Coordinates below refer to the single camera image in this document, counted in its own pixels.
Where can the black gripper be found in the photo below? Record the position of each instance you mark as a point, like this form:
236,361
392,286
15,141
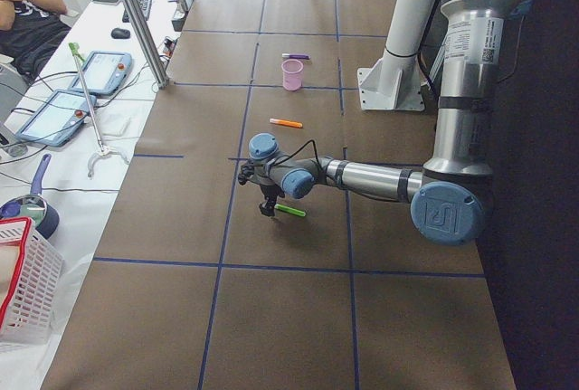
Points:
268,193

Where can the green highlighter pen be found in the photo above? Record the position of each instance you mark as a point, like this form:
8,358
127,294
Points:
290,210

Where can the orange highlighter pen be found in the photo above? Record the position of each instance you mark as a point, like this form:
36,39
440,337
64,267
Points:
286,123

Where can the purple highlighter pen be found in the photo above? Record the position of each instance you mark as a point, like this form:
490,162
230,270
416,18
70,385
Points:
295,56

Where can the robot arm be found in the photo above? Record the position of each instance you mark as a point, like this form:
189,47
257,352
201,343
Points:
449,198

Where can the black computer mouse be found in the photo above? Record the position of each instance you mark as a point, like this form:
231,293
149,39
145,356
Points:
120,33

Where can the far teach pendant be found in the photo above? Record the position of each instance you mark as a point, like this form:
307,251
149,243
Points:
104,71

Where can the teach pendant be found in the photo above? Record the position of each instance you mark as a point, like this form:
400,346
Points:
57,120
104,71

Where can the blue frying pan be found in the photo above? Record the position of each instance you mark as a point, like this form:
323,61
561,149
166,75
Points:
44,216

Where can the near teach pendant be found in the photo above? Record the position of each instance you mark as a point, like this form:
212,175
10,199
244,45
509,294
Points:
57,120

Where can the red white plastic basket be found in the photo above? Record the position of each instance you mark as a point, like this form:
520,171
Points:
30,272

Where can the reacher grabber tool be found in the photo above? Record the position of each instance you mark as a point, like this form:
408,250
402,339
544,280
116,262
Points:
103,150

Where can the seated person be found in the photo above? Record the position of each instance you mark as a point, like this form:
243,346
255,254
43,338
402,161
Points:
31,32

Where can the aluminium frame post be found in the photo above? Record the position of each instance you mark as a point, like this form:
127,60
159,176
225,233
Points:
146,42

